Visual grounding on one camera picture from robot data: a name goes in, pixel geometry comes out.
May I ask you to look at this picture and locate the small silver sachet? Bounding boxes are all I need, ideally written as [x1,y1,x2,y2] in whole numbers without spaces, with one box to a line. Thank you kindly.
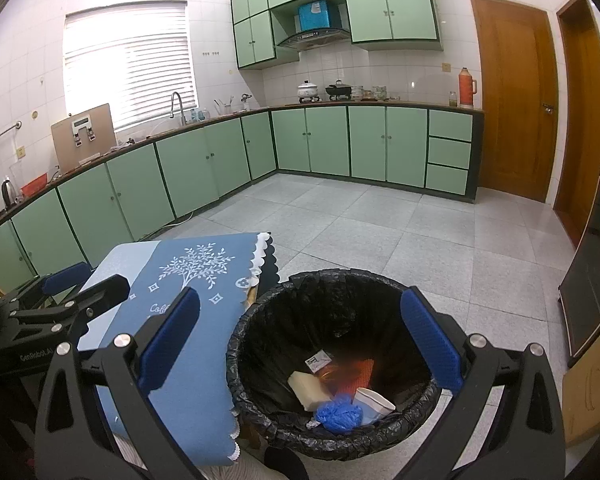
[305,351,333,373]

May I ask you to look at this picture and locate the green wall cabinets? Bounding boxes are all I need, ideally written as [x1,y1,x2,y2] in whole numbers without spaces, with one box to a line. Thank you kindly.
[230,0,443,71]

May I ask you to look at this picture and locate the blue tree print cloth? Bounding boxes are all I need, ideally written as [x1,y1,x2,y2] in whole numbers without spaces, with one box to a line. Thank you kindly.
[77,232,278,466]

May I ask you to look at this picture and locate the green base cabinets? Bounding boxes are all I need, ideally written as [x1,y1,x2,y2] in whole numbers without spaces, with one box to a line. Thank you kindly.
[0,102,485,293]

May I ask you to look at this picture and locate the wooden door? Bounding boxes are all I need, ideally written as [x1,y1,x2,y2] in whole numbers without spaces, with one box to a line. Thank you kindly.
[552,0,600,248]
[470,0,560,204]

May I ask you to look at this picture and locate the white window blinds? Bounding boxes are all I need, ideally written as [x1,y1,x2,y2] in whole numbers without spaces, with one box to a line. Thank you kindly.
[62,1,198,133]

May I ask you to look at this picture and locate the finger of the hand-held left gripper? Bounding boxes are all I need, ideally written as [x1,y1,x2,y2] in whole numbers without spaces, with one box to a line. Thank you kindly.
[0,261,93,311]
[7,274,131,346]

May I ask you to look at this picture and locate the small white carton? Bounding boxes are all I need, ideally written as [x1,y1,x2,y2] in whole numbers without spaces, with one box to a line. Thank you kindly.
[355,387,396,417]

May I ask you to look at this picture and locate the steel kitchen faucet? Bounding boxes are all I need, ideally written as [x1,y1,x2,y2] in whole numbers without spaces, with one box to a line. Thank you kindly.
[170,91,187,127]

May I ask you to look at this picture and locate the brown cardboard box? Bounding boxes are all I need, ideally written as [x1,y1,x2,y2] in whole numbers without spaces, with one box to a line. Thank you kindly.
[50,103,117,173]

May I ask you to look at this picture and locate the red plastic basin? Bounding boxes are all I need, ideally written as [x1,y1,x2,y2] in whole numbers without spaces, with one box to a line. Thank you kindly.
[20,172,48,198]

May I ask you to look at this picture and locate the flat cardboard box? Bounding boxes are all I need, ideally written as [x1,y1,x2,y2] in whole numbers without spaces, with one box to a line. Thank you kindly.
[562,317,600,448]

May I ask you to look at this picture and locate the red thermos flask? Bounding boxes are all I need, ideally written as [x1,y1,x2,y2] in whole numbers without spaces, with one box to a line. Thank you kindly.
[459,66,479,108]

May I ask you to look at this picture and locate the orange foam net sleeve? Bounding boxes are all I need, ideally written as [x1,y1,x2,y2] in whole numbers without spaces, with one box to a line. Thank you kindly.
[330,357,376,396]

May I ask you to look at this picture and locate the blue box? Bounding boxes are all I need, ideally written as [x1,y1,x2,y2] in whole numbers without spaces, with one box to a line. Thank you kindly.
[296,1,331,32]

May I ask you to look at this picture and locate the group of glass jars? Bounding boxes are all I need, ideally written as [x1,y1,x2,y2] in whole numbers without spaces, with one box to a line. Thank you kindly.
[351,85,388,102]

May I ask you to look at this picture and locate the glass range hood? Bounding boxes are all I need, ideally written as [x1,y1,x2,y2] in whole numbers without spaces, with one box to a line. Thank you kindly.
[276,29,352,52]

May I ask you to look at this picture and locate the black bagged trash bin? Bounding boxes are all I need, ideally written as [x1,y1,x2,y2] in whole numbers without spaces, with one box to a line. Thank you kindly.
[226,270,443,461]

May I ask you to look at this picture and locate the blue disposable glove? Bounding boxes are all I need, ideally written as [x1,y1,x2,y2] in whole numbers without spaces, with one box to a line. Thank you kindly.
[316,395,363,433]

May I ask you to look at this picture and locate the steel electric kettle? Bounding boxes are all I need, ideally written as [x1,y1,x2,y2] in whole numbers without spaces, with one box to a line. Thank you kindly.
[1,176,20,207]

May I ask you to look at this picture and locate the light blue tablecloth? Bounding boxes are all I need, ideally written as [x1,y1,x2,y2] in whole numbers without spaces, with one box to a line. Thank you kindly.
[77,241,162,356]

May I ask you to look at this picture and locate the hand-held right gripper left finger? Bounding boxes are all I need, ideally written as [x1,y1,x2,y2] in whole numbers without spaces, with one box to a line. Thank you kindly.
[34,287,201,480]

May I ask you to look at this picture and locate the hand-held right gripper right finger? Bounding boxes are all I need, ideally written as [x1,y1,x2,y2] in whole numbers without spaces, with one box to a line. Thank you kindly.
[397,287,566,480]

